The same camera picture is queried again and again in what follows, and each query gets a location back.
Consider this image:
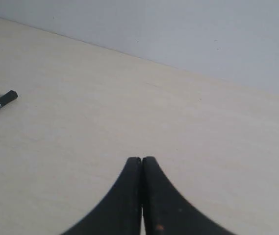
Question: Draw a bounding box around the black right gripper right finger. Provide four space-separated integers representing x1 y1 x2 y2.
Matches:
142 157 233 235

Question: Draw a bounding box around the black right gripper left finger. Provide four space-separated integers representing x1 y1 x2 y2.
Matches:
64 157 142 235

